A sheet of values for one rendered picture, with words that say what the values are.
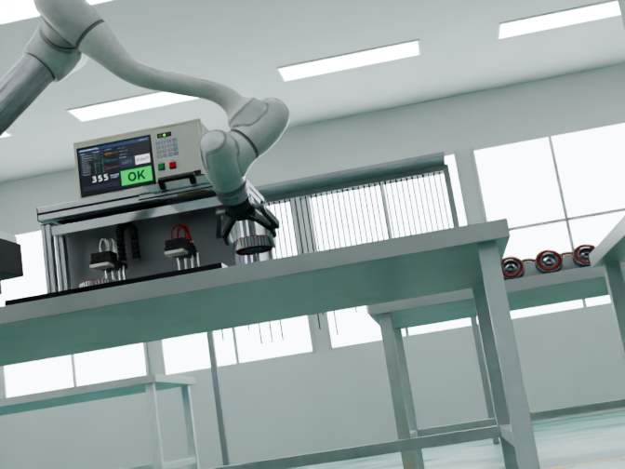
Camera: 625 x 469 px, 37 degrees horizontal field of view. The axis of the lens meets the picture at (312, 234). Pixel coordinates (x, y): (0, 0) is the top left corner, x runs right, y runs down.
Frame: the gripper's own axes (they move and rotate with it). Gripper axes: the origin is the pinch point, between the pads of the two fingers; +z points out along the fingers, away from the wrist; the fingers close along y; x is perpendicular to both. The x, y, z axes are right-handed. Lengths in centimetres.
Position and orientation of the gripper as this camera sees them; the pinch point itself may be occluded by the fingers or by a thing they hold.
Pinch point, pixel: (253, 243)
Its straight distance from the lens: 263.7
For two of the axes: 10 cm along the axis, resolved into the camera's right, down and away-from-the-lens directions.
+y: 9.8, -1.6, -1.2
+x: -0.4, -7.5, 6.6
